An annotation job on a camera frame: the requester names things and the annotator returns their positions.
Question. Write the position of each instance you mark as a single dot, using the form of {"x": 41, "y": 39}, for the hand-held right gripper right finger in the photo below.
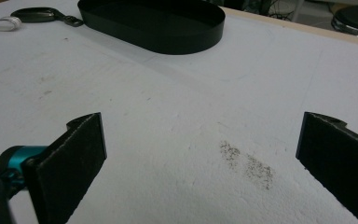
{"x": 338, "y": 161}

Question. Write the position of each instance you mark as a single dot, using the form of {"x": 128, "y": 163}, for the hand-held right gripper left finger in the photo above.
{"x": 68, "y": 168}

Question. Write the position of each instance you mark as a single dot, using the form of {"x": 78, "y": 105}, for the black oval tray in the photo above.
{"x": 155, "y": 28}

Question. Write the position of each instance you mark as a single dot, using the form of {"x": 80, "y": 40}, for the black round stool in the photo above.
{"x": 355, "y": 20}

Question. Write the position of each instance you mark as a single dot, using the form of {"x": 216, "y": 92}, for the black key fob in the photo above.
{"x": 40, "y": 15}

